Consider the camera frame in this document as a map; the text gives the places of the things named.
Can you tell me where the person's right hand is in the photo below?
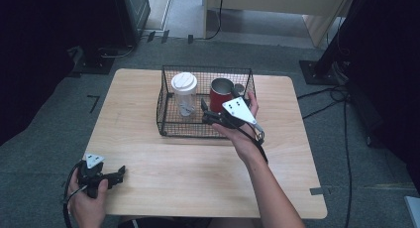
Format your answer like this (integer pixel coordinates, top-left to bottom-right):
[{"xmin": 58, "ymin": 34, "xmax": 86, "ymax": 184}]
[{"xmin": 212, "ymin": 89, "xmax": 267, "ymax": 166}]

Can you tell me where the clear cup with white lid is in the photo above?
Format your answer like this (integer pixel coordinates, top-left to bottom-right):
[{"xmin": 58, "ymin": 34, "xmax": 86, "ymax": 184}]
[{"xmin": 170, "ymin": 71, "xmax": 199, "ymax": 118}]

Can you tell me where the black cabinet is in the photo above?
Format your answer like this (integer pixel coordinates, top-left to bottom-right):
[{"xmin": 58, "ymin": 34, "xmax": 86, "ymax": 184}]
[{"xmin": 110, "ymin": 0, "xmax": 152, "ymax": 48}]

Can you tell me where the dark curtain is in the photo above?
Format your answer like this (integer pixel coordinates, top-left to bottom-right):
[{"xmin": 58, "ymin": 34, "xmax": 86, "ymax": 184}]
[
  {"xmin": 343, "ymin": 0, "xmax": 420, "ymax": 192},
  {"xmin": 0, "ymin": 0, "xmax": 117, "ymax": 147}
]

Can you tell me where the black stand base plate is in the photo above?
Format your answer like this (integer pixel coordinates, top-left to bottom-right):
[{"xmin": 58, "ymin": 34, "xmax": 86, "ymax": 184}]
[{"xmin": 69, "ymin": 45, "xmax": 116, "ymax": 77}]

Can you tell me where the left hand-held gripper black cable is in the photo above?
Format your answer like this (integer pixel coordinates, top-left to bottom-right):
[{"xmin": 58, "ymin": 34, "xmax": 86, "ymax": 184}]
[{"xmin": 61, "ymin": 161, "xmax": 89, "ymax": 228}]

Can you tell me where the person's left hand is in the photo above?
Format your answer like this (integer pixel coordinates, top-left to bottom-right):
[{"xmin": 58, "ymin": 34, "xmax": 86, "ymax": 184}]
[{"xmin": 66, "ymin": 170, "xmax": 110, "ymax": 228}]

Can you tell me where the light wooden furniture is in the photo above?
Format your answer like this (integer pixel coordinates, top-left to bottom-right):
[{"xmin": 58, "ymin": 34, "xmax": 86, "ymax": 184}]
[{"xmin": 202, "ymin": 0, "xmax": 359, "ymax": 48}]

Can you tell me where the black stand with base plate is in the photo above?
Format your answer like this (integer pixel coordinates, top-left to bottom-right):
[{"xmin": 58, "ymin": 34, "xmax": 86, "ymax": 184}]
[{"xmin": 298, "ymin": 0, "xmax": 366, "ymax": 87}]

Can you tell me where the black hanging cable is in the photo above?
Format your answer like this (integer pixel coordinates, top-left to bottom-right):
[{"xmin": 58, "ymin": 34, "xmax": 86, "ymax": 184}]
[{"xmin": 204, "ymin": 0, "xmax": 226, "ymax": 42}]

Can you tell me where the long black floor cable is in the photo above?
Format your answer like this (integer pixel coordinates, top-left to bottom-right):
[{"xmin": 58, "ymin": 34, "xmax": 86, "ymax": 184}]
[{"xmin": 342, "ymin": 98, "xmax": 354, "ymax": 228}]

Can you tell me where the black wire mesh basket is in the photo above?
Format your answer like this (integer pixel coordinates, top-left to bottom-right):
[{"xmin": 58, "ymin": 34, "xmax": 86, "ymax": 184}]
[{"xmin": 156, "ymin": 64, "xmax": 258, "ymax": 139}]

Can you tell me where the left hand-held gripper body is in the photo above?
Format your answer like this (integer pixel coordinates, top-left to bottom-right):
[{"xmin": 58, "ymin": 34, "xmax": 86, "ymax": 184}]
[{"xmin": 75, "ymin": 153, "xmax": 112, "ymax": 199}]

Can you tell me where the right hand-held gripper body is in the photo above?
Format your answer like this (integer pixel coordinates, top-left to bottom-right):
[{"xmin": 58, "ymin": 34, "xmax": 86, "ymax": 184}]
[{"xmin": 214, "ymin": 96, "xmax": 265, "ymax": 146}]

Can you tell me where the right hand-held gripper black cable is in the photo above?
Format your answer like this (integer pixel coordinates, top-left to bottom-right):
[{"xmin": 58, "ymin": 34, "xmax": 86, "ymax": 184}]
[{"xmin": 236, "ymin": 124, "xmax": 269, "ymax": 166}]

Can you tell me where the red cup with steel inside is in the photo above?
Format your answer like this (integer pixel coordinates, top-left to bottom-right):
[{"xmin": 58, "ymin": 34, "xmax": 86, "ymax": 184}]
[{"xmin": 208, "ymin": 77, "xmax": 237, "ymax": 115}]

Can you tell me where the looped black floor cable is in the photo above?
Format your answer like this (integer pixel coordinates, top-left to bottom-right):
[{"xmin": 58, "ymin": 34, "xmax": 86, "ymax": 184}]
[{"xmin": 98, "ymin": 44, "xmax": 137, "ymax": 59}]

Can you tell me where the hand-held gripper black cable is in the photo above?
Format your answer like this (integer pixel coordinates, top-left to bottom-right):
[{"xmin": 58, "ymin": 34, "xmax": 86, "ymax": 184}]
[
  {"xmin": 236, "ymin": 124, "xmax": 269, "ymax": 166},
  {"xmin": 61, "ymin": 161, "xmax": 89, "ymax": 228}
]

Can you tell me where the white flat object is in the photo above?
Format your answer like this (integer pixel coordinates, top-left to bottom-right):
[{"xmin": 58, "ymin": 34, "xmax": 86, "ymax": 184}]
[{"xmin": 403, "ymin": 195, "xmax": 420, "ymax": 228}]

